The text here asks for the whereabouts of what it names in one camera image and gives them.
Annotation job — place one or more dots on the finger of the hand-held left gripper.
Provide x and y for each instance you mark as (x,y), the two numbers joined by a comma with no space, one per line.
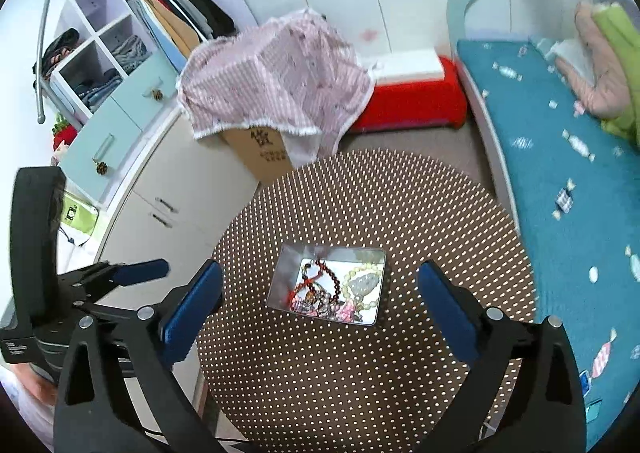
(142,271)

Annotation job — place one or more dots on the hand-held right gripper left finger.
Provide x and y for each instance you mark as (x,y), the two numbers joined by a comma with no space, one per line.
(192,313)

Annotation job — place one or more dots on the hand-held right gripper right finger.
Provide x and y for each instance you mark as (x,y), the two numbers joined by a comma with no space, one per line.
(450,313)

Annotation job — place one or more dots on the pale jade pendant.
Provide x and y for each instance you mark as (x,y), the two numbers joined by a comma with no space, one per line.
(362,283)

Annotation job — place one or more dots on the pink charm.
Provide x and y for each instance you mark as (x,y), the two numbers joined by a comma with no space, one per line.
(345,312)

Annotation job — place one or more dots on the silver metal tin box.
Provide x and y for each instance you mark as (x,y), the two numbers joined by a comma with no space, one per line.
(290,273)

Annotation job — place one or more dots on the person's left forearm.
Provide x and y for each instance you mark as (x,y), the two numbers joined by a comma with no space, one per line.
(25,413)

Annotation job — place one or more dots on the green bag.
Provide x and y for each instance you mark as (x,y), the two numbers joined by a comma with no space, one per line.
(77,217)

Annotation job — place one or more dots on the white floor cabinet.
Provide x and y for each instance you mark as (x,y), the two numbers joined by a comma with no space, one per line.
(175,173)

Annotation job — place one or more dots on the pine cone drawer knob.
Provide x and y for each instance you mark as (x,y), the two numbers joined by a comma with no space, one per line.
(102,167)
(157,94)

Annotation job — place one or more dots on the pale teal drawer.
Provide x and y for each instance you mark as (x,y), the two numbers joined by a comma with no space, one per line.
(140,88)
(100,153)

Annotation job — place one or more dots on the red plush toy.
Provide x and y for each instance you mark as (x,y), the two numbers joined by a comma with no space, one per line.
(65,135)

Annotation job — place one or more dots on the brown polka-dot tablecloth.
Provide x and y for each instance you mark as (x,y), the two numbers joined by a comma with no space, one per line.
(375,203)

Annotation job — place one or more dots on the cardboard box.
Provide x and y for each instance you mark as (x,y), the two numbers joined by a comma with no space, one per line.
(260,153)

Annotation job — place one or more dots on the folded blue jeans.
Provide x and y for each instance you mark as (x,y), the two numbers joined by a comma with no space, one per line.
(97,90)

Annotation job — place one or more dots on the teal candy-print bed sheet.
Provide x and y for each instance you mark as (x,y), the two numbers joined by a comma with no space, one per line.
(550,158)

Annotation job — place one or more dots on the black bags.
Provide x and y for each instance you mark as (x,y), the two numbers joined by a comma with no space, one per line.
(60,50)

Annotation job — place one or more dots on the grey folded clothes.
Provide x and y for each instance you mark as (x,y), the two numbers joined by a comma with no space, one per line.
(129,53)

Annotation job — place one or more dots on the curved metal pole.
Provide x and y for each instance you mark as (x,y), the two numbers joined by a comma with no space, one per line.
(45,23)

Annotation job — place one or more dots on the pink striped cloth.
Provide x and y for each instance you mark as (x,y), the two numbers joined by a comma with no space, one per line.
(280,68)

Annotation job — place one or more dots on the row of hanging clothes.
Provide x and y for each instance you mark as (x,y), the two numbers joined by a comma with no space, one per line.
(180,18)

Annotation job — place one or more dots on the pink blanket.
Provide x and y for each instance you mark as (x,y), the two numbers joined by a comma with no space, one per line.
(600,78)

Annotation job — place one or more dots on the white cloth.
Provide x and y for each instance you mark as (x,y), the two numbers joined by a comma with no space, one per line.
(567,53)

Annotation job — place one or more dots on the green blanket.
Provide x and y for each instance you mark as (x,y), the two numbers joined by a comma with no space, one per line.
(620,33)

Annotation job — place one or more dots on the pale teal bed frame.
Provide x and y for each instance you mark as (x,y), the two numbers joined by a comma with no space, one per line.
(457,13)

